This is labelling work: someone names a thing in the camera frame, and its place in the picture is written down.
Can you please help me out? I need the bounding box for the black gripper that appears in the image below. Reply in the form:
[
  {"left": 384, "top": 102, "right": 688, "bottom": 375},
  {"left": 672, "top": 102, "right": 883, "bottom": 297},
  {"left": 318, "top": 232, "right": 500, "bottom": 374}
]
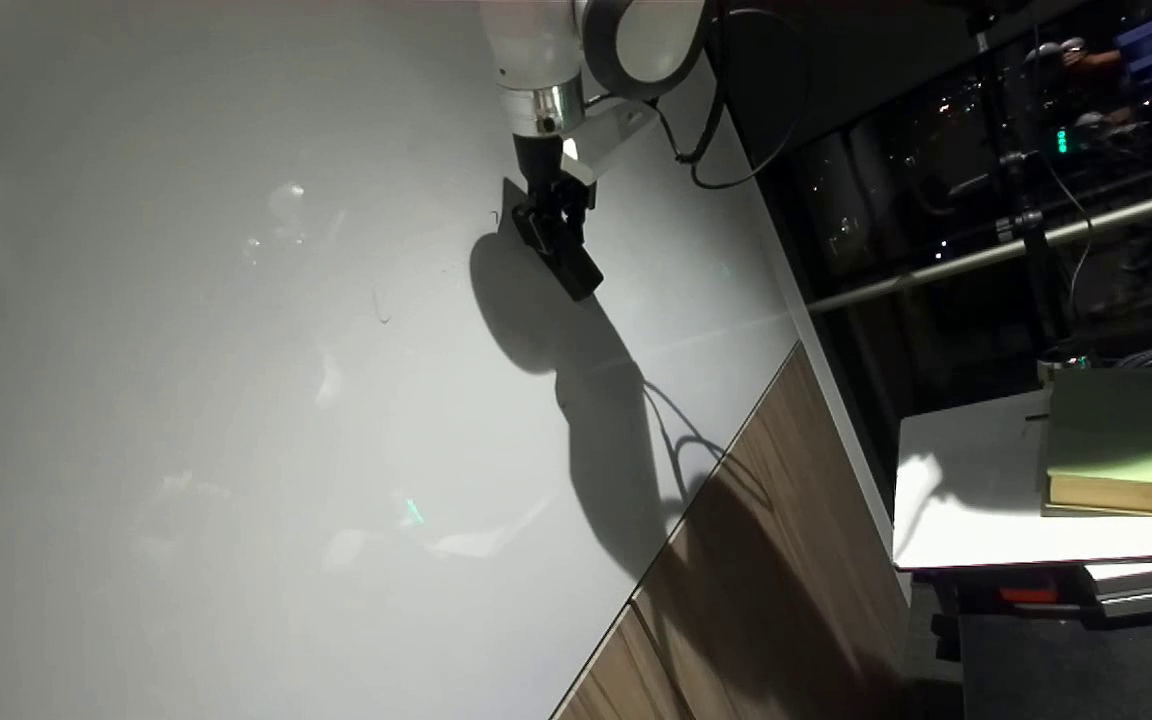
[{"left": 506, "top": 129, "right": 600, "bottom": 252}]

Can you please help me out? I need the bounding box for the black whiteboard eraser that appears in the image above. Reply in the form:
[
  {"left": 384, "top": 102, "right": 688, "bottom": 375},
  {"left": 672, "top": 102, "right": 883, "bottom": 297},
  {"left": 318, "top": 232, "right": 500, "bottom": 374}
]
[{"left": 500, "top": 178, "right": 609, "bottom": 306}]

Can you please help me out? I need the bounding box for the large glass whiteboard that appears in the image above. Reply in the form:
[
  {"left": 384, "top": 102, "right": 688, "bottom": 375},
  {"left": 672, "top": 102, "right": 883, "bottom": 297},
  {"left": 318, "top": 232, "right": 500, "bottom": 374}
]
[{"left": 0, "top": 0, "right": 800, "bottom": 720}]

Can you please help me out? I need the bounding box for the black flat panel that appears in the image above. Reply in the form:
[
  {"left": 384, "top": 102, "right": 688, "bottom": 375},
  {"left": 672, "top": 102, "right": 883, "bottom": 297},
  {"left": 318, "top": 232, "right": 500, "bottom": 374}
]
[{"left": 698, "top": 0, "right": 984, "bottom": 169}]

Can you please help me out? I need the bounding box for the silver metal rod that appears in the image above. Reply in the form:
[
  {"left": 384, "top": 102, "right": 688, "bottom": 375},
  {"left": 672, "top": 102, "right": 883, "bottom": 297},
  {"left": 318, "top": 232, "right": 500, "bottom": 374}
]
[{"left": 803, "top": 178, "right": 1152, "bottom": 320}]

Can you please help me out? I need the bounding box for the black electronics rack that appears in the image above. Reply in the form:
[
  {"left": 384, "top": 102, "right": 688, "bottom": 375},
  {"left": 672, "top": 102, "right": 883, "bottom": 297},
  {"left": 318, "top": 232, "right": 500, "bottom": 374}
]
[{"left": 748, "top": 0, "right": 1152, "bottom": 403}]

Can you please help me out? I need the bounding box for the white flat table board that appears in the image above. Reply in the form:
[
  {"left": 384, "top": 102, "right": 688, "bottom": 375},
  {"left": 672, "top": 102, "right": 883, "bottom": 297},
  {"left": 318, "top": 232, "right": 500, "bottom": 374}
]
[{"left": 883, "top": 385, "right": 1152, "bottom": 578}]

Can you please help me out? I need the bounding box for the small red item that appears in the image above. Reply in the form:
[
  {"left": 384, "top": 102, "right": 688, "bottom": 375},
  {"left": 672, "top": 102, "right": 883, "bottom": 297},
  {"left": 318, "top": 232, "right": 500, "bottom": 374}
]
[{"left": 994, "top": 578, "right": 1091, "bottom": 612}]

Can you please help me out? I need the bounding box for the black storage box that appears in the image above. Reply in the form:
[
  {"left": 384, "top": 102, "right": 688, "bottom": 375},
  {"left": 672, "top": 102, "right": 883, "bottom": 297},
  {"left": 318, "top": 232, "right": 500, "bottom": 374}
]
[{"left": 931, "top": 605, "right": 1152, "bottom": 720}]

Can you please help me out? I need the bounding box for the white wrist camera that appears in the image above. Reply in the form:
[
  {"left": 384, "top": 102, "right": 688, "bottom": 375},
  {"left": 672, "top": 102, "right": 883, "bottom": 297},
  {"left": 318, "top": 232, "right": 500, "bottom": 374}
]
[{"left": 557, "top": 91, "right": 648, "bottom": 189}]

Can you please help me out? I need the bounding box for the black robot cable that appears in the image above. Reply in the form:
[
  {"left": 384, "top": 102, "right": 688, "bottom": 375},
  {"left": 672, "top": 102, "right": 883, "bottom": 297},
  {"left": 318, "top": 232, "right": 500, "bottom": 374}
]
[{"left": 651, "top": 0, "right": 796, "bottom": 194}]

